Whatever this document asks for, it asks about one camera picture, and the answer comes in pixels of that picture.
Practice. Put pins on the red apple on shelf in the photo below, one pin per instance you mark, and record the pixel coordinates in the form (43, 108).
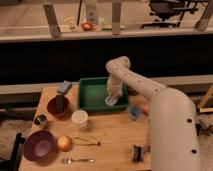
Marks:
(87, 26)

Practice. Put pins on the yellow apple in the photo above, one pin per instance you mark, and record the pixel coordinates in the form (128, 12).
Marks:
(64, 143)

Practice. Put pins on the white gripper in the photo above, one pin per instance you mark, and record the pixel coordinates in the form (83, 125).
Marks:
(114, 87)

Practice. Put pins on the black office chair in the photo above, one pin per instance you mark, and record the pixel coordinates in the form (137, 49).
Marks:
(170, 13)

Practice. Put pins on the purple bowl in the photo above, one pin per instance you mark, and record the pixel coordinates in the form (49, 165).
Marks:
(38, 145)

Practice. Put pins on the white towel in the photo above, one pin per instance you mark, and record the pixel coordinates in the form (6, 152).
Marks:
(111, 100)

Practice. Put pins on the yellow black tool stand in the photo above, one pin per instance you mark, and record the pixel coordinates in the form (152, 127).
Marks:
(201, 108)

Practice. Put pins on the black chair at left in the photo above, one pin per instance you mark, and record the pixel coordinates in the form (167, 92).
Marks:
(9, 165)

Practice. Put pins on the green plastic tray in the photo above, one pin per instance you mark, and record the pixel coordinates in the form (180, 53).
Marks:
(92, 93)

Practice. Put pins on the silver fork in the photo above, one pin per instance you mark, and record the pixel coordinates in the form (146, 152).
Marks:
(71, 160)

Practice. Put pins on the orange small object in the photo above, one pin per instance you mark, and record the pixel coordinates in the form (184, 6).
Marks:
(145, 109)

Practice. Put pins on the white paper cup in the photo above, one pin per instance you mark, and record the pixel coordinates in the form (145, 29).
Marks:
(80, 119)

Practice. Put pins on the yellow handled utensil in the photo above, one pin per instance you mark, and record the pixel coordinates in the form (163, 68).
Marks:
(85, 141)

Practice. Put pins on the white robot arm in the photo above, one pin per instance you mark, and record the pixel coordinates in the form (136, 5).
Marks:
(173, 136)

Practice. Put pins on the black binder clip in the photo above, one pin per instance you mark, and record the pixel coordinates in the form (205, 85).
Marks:
(138, 153)

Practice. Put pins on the blue sponge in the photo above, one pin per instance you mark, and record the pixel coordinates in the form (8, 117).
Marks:
(64, 87)

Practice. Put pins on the small dark tin can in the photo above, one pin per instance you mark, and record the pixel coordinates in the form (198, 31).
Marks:
(41, 121)

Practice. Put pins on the blue small cup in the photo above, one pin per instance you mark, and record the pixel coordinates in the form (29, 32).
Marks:
(134, 112)

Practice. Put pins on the brown bowl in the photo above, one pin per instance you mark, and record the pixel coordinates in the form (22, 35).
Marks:
(59, 106)

